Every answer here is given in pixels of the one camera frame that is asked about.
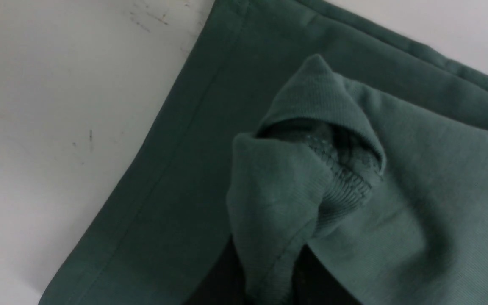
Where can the green long sleeve shirt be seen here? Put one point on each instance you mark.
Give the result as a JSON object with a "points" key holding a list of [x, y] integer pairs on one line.
{"points": [[294, 123]]}

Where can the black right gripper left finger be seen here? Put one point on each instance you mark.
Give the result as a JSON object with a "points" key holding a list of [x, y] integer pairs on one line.
{"points": [[224, 284]]}

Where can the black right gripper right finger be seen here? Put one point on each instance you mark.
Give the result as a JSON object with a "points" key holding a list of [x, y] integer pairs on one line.
{"points": [[312, 284]]}

